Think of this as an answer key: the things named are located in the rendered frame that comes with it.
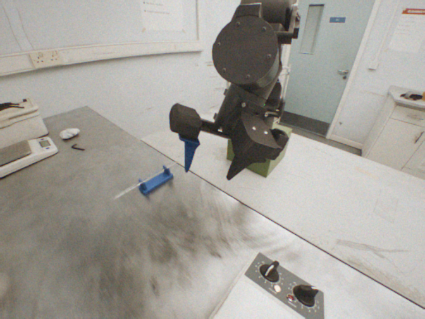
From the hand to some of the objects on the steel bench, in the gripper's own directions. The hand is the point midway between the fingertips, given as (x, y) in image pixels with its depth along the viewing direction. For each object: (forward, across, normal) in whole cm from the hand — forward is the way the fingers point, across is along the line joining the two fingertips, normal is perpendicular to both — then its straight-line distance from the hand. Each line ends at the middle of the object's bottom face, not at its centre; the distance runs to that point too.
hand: (215, 159), depth 29 cm
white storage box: (+50, +78, -68) cm, 115 cm away
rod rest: (+20, +6, -15) cm, 26 cm away
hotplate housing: (+16, -7, +22) cm, 28 cm away
